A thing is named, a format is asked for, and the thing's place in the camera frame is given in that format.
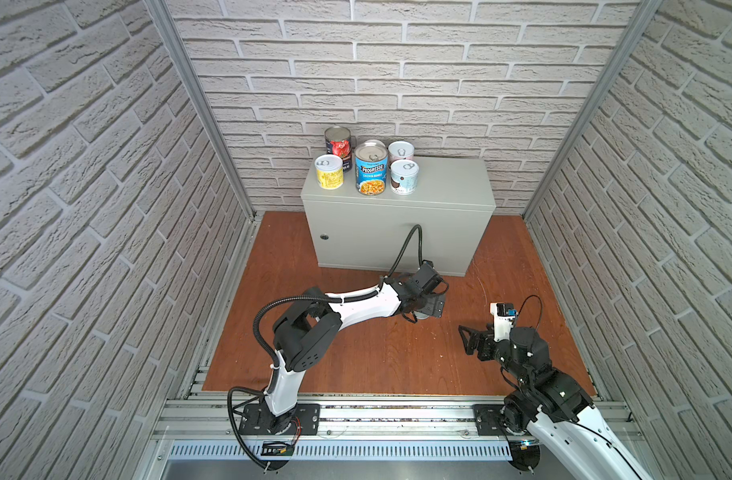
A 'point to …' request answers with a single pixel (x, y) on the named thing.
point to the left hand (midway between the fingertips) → (431, 296)
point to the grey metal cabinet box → (453, 205)
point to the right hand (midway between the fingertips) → (474, 325)
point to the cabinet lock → (324, 237)
